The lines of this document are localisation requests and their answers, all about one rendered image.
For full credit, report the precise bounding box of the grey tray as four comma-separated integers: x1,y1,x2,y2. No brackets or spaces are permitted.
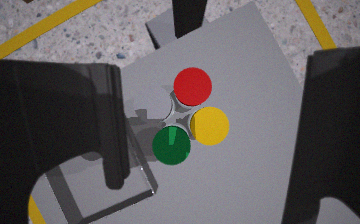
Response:
44,115,158,224

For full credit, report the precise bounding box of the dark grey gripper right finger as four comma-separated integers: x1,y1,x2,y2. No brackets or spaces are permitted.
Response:
281,46,360,224

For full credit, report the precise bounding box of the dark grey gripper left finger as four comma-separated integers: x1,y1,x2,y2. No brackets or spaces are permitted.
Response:
0,59,130,224

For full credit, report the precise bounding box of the clear bottle with grey cap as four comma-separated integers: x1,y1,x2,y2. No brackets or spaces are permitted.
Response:
134,85,175,123

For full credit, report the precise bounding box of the clear glass bottle with yellow cap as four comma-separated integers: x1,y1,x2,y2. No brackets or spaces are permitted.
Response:
188,107,229,145

